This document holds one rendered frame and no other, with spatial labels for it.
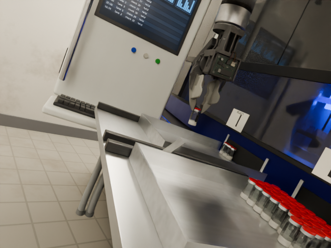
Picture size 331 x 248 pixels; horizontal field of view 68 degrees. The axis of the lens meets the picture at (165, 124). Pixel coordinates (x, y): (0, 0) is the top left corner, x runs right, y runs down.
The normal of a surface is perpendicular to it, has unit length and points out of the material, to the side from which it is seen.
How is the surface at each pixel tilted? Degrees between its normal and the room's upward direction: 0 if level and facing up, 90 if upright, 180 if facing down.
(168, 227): 90
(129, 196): 0
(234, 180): 90
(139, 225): 0
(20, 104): 90
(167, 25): 90
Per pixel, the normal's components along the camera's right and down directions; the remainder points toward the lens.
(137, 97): 0.29, 0.29
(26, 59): 0.58, 0.38
